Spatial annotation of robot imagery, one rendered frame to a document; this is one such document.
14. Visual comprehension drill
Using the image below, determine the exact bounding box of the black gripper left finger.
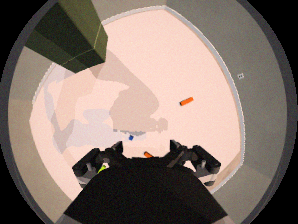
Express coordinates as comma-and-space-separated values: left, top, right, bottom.
72, 141, 136, 188

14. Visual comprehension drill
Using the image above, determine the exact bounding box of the orange rod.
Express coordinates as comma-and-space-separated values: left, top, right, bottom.
144, 151, 154, 157
180, 97, 193, 106

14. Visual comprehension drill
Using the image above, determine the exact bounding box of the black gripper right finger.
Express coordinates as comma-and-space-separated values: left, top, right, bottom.
154, 139, 221, 186

